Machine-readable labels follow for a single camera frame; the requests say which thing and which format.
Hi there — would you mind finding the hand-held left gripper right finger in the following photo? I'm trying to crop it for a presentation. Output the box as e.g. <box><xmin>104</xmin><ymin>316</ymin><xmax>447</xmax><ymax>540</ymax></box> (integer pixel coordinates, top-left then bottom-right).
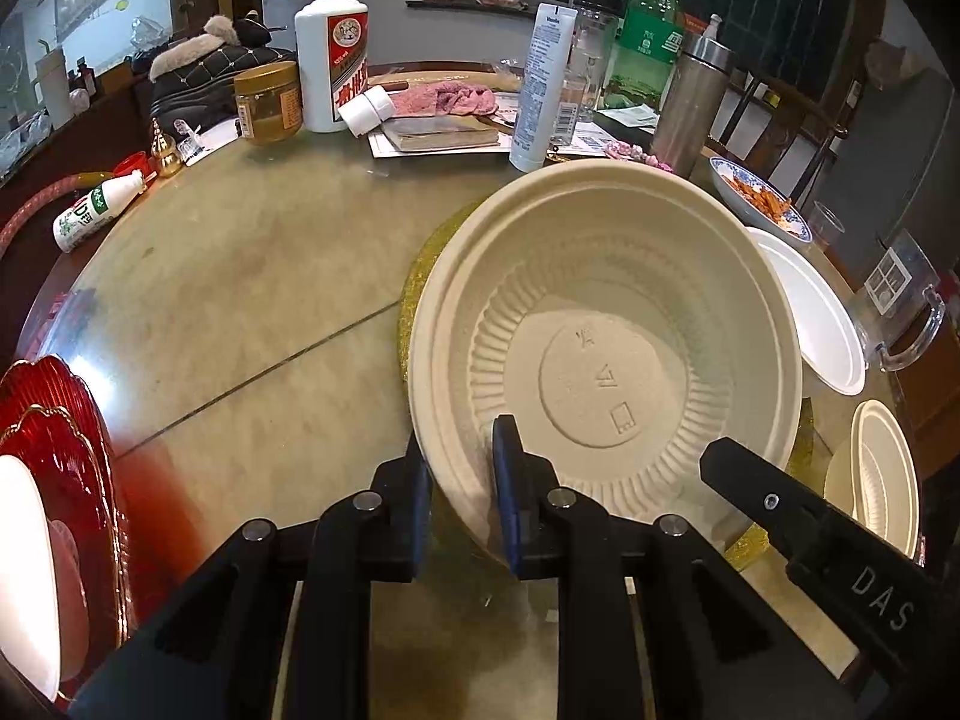
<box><xmin>491</xmin><ymin>414</ymin><xmax>860</xmax><ymax>720</ymax></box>

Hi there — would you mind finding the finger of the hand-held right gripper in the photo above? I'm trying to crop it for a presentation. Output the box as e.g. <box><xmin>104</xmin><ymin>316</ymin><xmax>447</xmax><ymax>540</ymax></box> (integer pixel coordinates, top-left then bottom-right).
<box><xmin>699</xmin><ymin>437</ymin><xmax>833</xmax><ymax>563</ymax></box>

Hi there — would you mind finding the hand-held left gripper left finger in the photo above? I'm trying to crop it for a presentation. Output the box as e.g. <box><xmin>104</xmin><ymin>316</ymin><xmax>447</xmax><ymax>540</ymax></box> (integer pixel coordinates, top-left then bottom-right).
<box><xmin>67</xmin><ymin>431</ymin><xmax>436</xmax><ymax>720</ymax></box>

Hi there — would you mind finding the beige ribbed plastic bowl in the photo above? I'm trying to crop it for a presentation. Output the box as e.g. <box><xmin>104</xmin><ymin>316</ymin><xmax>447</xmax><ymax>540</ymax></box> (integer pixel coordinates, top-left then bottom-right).
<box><xmin>409</xmin><ymin>157</ymin><xmax>805</xmax><ymax>563</ymax></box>
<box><xmin>823</xmin><ymin>399</ymin><xmax>922</xmax><ymax>560</ymax></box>

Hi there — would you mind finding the white plastic bowl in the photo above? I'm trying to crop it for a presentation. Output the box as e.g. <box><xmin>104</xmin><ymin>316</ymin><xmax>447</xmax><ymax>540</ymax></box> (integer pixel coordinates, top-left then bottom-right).
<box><xmin>742</xmin><ymin>226</ymin><xmax>871</xmax><ymax>397</ymax></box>
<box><xmin>0</xmin><ymin>454</ymin><xmax>80</xmax><ymax>702</ymax></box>

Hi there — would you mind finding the red plate with white sticker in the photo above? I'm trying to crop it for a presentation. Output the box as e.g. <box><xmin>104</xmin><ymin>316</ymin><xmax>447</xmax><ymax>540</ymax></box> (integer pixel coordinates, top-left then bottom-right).
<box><xmin>0</xmin><ymin>405</ymin><xmax>125</xmax><ymax>683</ymax></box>

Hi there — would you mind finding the red plate with gold lettering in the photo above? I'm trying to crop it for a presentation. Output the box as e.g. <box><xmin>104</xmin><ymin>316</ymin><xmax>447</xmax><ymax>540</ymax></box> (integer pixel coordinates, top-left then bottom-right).
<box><xmin>0</xmin><ymin>355</ymin><xmax>143</xmax><ymax>661</ymax></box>

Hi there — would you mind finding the gold glitter turntable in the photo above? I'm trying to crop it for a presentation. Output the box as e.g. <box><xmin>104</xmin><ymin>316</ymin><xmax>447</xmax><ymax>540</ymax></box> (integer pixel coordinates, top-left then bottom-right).
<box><xmin>397</xmin><ymin>195</ymin><xmax>818</xmax><ymax>571</ymax></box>

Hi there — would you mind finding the glass beer mug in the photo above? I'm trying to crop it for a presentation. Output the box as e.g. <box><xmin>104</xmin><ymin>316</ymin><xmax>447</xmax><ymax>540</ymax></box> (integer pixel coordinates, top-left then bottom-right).
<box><xmin>846</xmin><ymin>229</ymin><xmax>946</xmax><ymax>372</ymax></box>

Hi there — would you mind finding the clear plastic cup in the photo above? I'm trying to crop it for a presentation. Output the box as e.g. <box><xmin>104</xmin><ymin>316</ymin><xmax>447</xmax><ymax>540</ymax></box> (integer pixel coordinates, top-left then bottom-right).
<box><xmin>806</xmin><ymin>200</ymin><xmax>847</xmax><ymax>252</ymax></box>

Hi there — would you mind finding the blue patterned plate with food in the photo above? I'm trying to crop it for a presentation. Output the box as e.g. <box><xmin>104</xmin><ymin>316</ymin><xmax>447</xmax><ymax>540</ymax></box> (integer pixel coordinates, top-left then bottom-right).
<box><xmin>709</xmin><ymin>156</ymin><xmax>812</xmax><ymax>245</ymax></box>

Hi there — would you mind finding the wooden chair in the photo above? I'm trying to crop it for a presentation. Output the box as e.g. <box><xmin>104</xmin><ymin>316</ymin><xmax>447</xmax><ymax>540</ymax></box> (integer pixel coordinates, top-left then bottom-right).
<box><xmin>705</xmin><ymin>67</ymin><xmax>852</xmax><ymax>203</ymax></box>

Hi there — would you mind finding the brown book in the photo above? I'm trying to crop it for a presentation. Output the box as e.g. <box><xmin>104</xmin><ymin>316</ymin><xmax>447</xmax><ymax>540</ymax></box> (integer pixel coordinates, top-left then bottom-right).
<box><xmin>381</xmin><ymin>116</ymin><xmax>500</xmax><ymax>153</ymax></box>

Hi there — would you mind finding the grey refrigerator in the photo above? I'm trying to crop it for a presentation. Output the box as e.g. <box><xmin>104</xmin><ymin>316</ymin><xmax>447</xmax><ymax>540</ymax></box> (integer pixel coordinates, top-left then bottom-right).
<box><xmin>817</xmin><ymin>41</ymin><xmax>960</xmax><ymax>301</ymax></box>

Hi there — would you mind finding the steel thermos flask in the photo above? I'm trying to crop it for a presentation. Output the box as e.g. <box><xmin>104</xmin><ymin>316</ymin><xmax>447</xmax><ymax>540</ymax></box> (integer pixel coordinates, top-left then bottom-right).
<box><xmin>649</xmin><ymin>34</ymin><xmax>736</xmax><ymax>175</ymax></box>

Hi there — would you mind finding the small white cup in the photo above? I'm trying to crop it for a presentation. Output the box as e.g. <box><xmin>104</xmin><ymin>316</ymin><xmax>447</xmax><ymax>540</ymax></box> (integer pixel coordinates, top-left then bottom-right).
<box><xmin>337</xmin><ymin>85</ymin><xmax>393</xmax><ymax>138</ymax></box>

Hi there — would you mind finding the white lotion tube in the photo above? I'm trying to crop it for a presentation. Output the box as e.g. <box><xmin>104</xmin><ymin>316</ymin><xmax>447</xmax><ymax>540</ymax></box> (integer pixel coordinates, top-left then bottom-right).
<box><xmin>508</xmin><ymin>3</ymin><xmax>578</xmax><ymax>173</ymax></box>

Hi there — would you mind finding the small gold bottle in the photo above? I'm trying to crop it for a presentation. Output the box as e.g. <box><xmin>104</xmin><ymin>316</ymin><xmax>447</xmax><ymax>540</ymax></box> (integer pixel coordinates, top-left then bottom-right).
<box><xmin>150</xmin><ymin>118</ymin><xmax>185</xmax><ymax>179</ymax></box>

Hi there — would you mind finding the peanut butter jar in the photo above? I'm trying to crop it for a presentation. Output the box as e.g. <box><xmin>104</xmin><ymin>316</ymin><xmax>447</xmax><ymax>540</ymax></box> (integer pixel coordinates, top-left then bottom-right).
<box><xmin>233</xmin><ymin>61</ymin><xmax>303</xmax><ymax>146</ymax></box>

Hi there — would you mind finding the white green drink bottle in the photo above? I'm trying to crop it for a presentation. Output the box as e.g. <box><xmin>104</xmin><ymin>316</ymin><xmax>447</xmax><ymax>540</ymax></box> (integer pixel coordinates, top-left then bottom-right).
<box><xmin>52</xmin><ymin>169</ymin><xmax>147</xmax><ymax>254</ymax></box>

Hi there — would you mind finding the green plastic bottle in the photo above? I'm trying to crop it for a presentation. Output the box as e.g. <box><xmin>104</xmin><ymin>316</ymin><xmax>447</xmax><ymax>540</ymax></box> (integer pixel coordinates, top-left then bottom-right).
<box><xmin>604</xmin><ymin>0</ymin><xmax>687</xmax><ymax>113</ymax></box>

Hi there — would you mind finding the clear jar black lid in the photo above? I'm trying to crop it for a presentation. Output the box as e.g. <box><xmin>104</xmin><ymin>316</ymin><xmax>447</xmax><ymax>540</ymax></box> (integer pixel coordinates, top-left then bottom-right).
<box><xmin>559</xmin><ymin>0</ymin><xmax>623</xmax><ymax>125</ymax></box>

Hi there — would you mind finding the white liquor bottle red cap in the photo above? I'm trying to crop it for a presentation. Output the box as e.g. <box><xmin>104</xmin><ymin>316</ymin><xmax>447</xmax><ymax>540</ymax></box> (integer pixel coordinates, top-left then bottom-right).
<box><xmin>294</xmin><ymin>0</ymin><xmax>370</xmax><ymax>134</ymax></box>

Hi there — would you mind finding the colourful hula hoop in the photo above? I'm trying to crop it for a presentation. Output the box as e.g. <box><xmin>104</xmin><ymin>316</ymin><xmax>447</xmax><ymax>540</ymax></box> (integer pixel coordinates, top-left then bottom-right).
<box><xmin>0</xmin><ymin>169</ymin><xmax>113</xmax><ymax>252</ymax></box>

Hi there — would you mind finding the black quilted jacket fur collar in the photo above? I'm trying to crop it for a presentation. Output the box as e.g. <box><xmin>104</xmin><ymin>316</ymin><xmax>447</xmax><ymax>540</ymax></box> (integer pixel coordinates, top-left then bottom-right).
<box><xmin>131</xmin><ymin>11</ymin><xmax>297</xmax><ymax>137</ymax></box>

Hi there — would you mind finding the dark wooden sideboard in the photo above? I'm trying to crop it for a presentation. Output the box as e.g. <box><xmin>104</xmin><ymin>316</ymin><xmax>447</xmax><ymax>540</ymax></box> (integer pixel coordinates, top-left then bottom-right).
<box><xmin>0</xmin><ymin>52</ymin><xmax>158</xmax><ymax>241</ymax></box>

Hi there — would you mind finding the white tumbler green straw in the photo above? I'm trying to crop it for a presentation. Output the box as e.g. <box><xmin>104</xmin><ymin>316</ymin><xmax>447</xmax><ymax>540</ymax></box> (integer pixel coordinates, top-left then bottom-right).
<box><xmin>34</xmin><ymin>45</ymin><xmax>76</xmax><ymax>128</ymax></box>

